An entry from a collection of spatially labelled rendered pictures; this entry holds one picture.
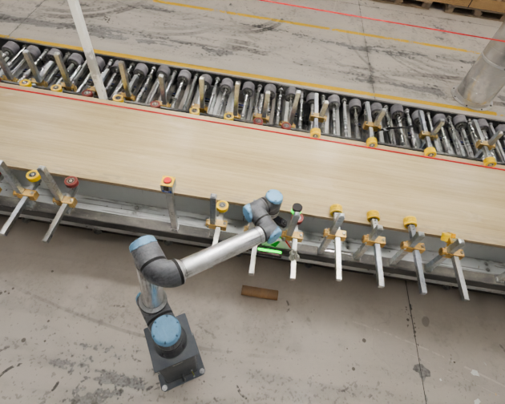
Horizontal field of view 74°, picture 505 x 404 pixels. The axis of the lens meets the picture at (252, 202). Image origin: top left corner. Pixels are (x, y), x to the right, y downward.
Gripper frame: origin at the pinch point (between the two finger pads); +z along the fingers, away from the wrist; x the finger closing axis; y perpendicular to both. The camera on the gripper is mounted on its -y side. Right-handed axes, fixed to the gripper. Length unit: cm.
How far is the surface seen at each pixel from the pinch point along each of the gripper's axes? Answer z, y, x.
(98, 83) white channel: -5, 142, -102
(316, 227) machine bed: 30, -37, -28
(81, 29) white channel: -47, 143, -102
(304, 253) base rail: 29.1, -28.3, -4.5
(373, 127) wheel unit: 3, -76, -115
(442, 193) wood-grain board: 9, -124, -61
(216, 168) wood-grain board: 9, 41, -49
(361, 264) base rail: 30, -69, -4
